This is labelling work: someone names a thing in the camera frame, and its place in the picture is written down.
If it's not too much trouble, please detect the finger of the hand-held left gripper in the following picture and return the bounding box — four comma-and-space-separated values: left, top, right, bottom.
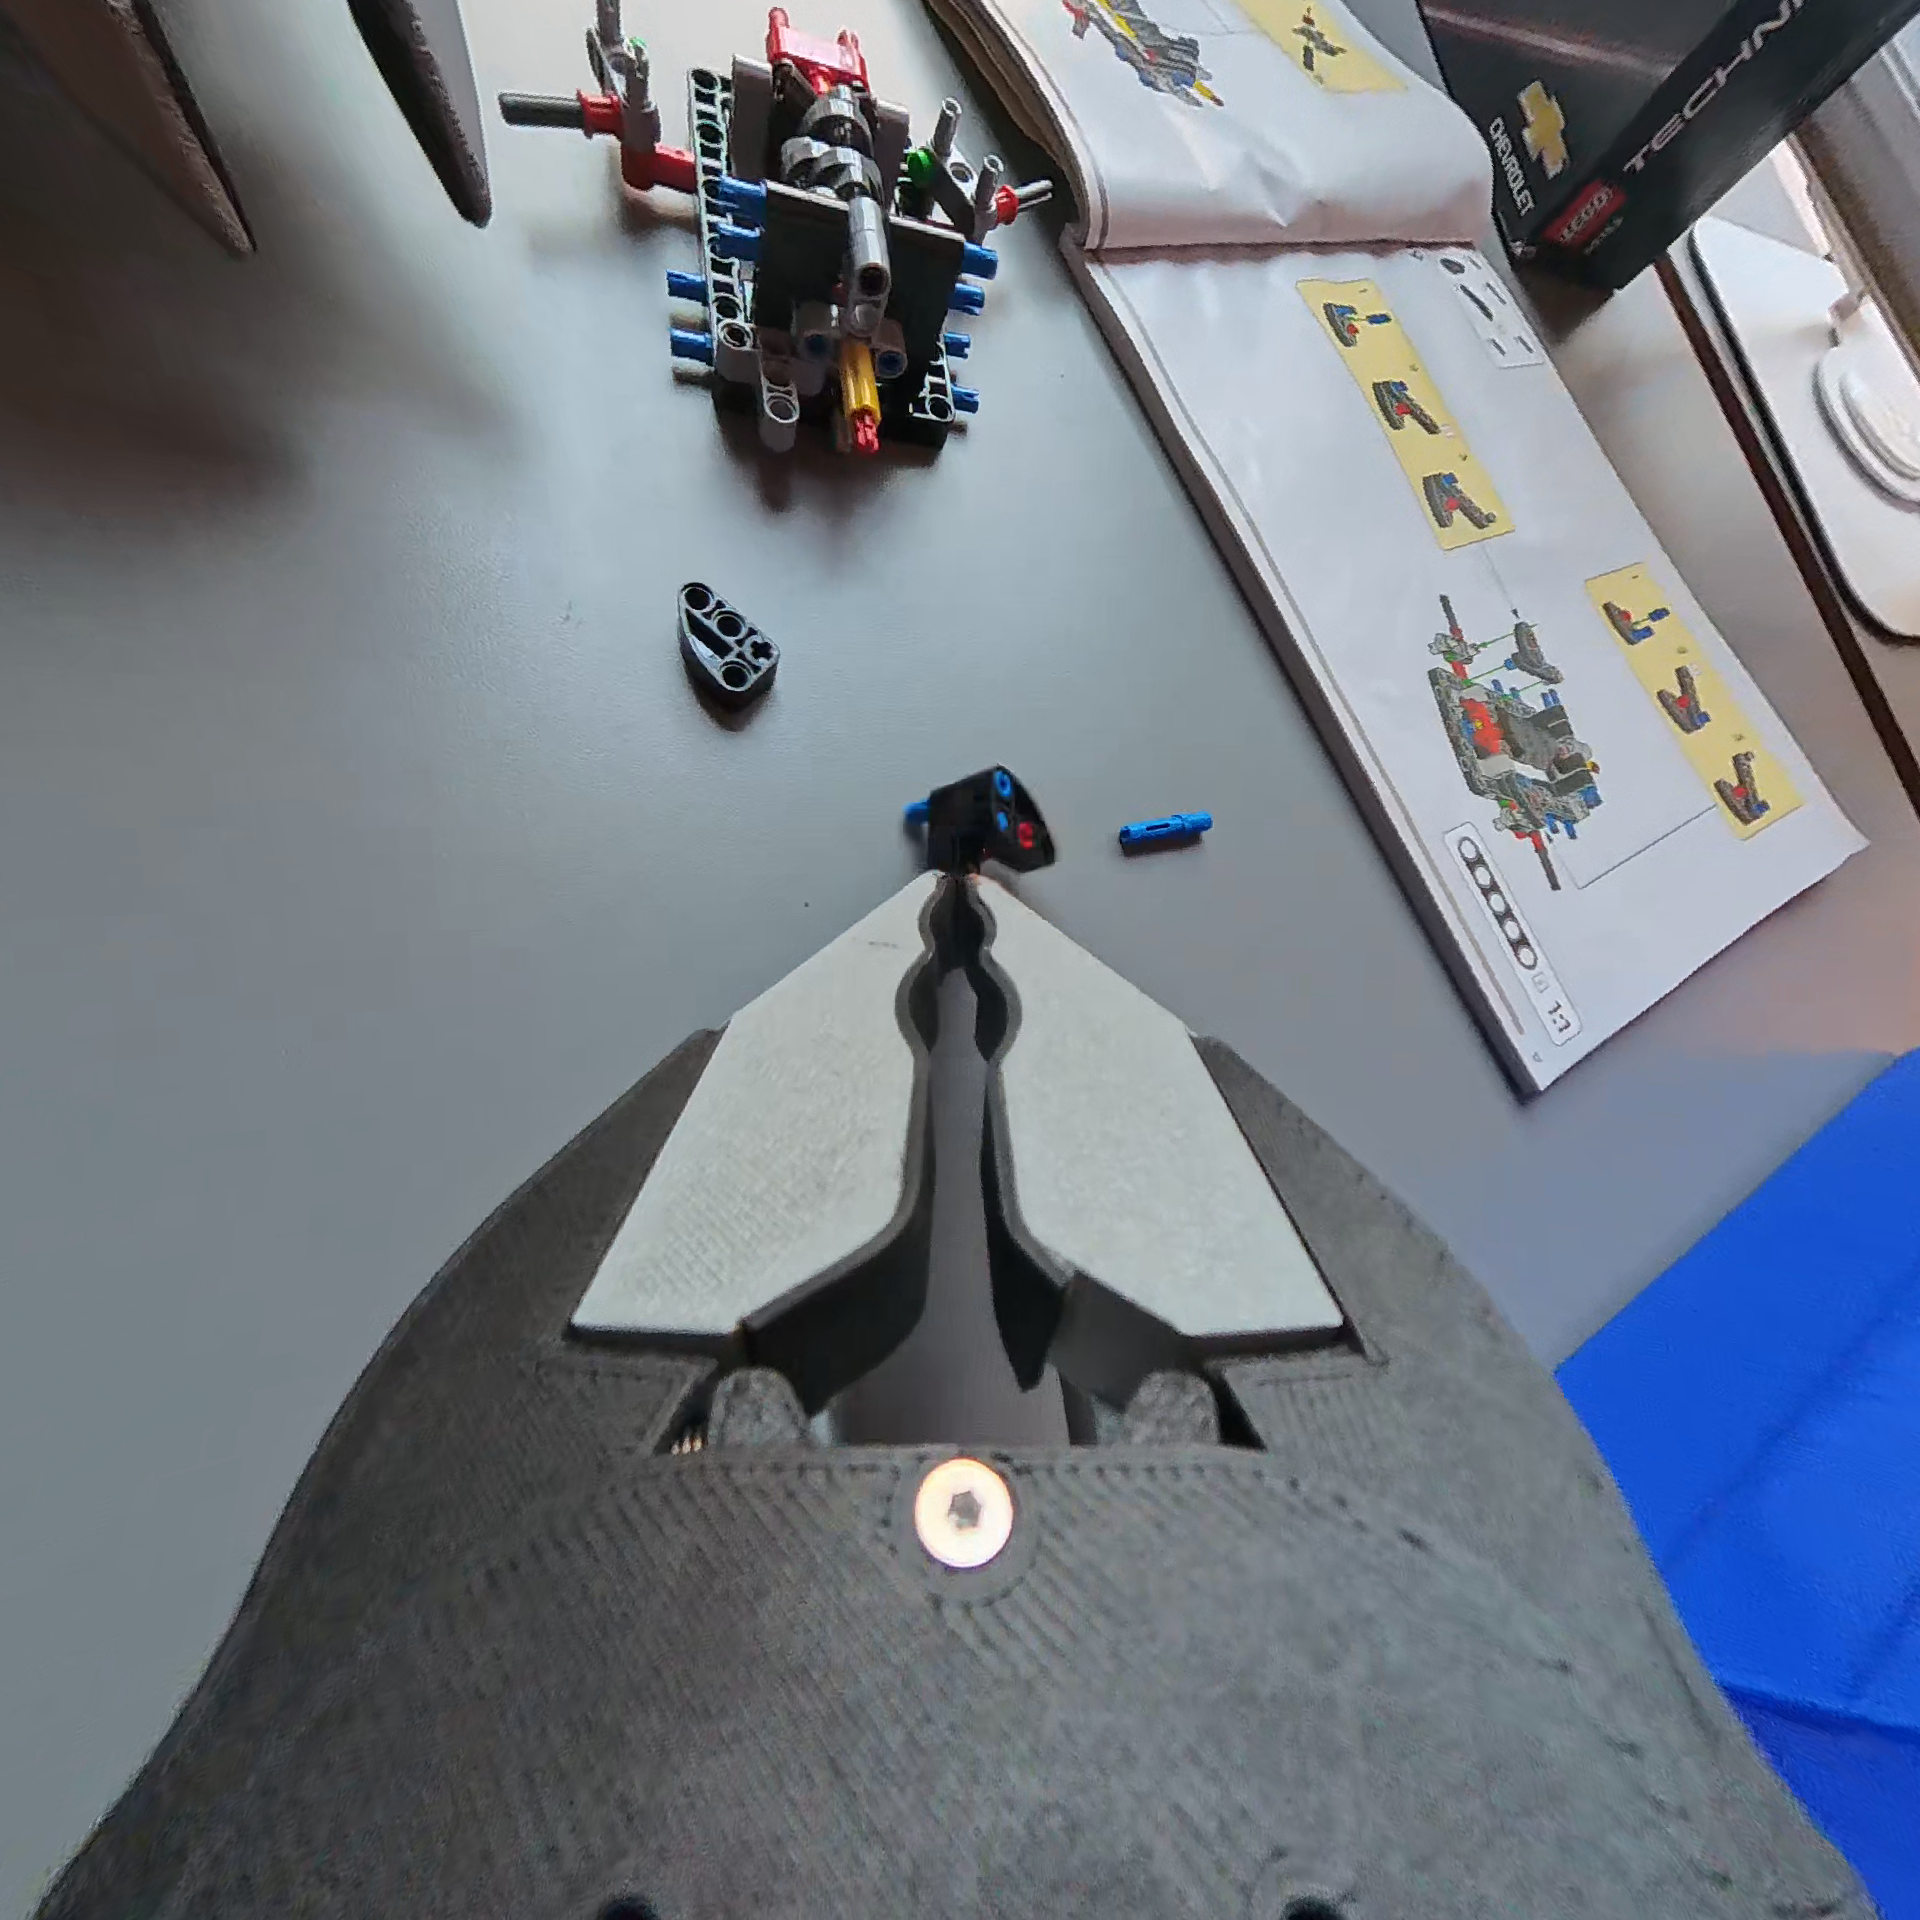
0, 0, 258, 260
350, 0, 506, 232

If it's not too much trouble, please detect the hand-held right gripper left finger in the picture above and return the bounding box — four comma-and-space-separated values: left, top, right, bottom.
567, 871, 980, 1416

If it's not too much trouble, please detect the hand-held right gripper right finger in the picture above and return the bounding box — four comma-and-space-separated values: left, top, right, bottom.
964, 882, 1348, 1393

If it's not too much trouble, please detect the black lego beam red pin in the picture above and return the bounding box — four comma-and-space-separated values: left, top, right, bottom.
903, 767, 1055, 875

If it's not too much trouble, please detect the lego engine frame assembly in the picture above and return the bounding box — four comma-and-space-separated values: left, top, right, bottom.
498, 0, 1055, 457

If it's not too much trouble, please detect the black bent lego beam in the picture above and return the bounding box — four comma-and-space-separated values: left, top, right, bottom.
674, 583, 783, 705

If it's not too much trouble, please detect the lego instruction booklet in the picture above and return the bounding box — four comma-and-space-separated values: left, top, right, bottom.
921, 0, 1871, 1097

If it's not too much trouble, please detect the black lego set box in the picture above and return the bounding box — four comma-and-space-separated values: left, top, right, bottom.
1418, 0, 1907, 296

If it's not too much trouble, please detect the blue plastic bin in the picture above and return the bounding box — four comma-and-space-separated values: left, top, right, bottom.
1553, 1050, 1920, 1920

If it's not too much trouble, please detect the white monitor stand base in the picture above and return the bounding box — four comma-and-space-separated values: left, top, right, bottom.
1686, 218, 1920, 640

